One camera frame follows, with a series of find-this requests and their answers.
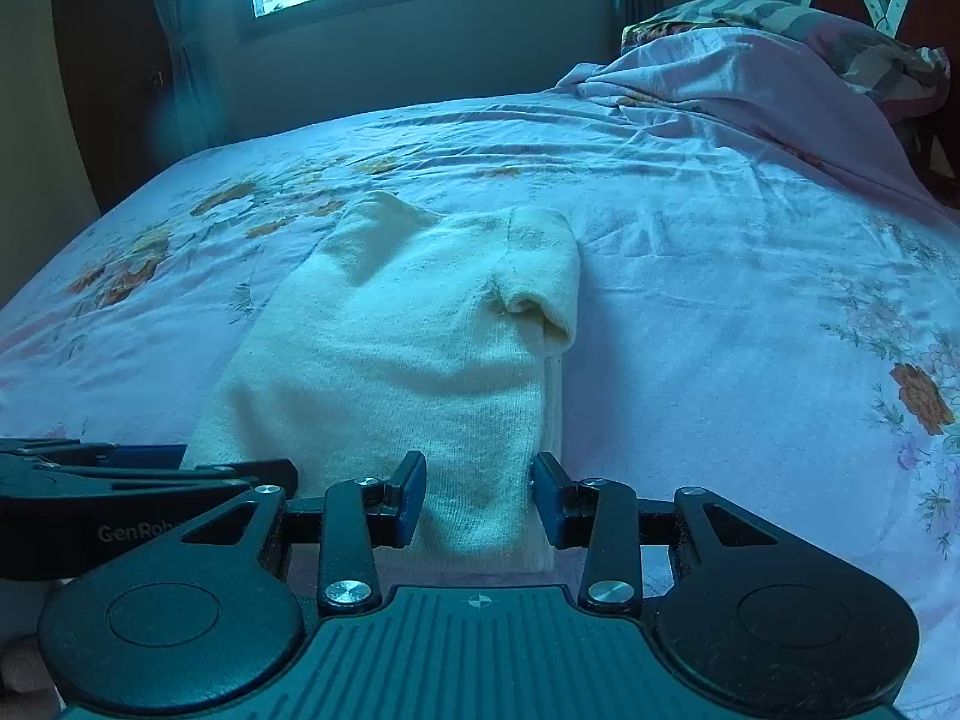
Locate floral pink bed sheet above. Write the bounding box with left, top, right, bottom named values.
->
left=0, top=86, right=960, bottom=720

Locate striped floral pillow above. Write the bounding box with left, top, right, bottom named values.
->
left=621, top=0, right=952, bottom=106

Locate dark wooden door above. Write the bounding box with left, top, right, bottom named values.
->
left=46, top=0, right=177, bottom=215

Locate pink crumpled duvet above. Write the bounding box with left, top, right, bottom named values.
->
left=553, top=25, right=942, bottom=203

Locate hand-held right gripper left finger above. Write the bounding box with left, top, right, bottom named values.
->
left=180, top=451, right=428, bottom=616

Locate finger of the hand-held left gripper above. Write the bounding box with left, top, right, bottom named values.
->
left=0, top=438, right=188, bottom=470
left=0, top=457, right=299, bottom=511

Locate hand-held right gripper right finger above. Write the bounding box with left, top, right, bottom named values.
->
left=529, top=452, right=782, bottom=610

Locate person's left hand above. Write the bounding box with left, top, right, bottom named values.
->
left=0, top=634, right=57, bottom=717

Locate cream knit sweater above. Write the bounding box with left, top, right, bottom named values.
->
left=180, top=191, right=584, bottom=577

